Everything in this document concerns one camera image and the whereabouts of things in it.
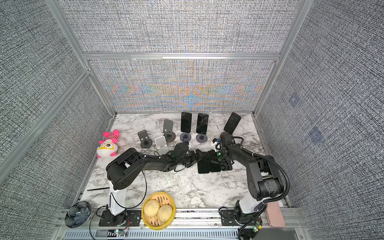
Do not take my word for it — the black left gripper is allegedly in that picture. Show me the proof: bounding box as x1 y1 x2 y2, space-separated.
177 148 207 169

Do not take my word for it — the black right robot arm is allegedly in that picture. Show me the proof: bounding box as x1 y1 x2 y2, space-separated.
208 132 290 225

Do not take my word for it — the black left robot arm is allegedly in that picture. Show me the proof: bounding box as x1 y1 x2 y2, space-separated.
106 143 214 216

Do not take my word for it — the purple round phone stand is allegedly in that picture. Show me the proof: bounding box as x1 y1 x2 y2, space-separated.
180 133 192 143

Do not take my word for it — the white folding phone stand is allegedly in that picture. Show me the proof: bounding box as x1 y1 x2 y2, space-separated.
155 136 169 155

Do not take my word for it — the brown round phone stand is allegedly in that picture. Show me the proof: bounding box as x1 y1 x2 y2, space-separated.
163 119 176 143

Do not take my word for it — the black round phone stand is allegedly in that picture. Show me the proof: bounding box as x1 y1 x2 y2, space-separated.
138 130 153 149

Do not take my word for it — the pink phone case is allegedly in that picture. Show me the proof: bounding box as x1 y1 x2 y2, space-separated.
266 202 286 228

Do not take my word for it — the right steamed bun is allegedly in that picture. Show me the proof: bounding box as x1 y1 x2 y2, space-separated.
157 205 174 224

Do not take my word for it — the steamed bun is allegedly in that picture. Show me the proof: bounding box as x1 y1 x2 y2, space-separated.
143 199 160 218
157 205 174 224

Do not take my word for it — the left steamed bun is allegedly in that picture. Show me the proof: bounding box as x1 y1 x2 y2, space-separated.
143 199 160 218

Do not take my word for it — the yellow bamboo steamer basket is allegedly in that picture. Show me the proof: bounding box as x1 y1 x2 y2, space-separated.
142 192 176 231

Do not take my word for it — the pink white plush toy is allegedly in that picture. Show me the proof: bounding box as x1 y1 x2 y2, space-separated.
97 130 120 159

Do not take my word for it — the black spoon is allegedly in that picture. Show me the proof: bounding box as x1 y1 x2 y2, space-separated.
87 187 109 192

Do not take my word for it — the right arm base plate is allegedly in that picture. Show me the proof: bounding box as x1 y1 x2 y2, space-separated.
219 209 241 227

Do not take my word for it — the aluminium front rail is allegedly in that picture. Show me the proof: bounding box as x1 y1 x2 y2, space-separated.
49 208 312 240

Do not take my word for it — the black corrugated cable conduit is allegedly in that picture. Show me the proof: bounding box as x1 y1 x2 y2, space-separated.
232 136 291 202

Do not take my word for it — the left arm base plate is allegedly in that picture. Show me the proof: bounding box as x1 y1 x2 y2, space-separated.
99 210 142 227

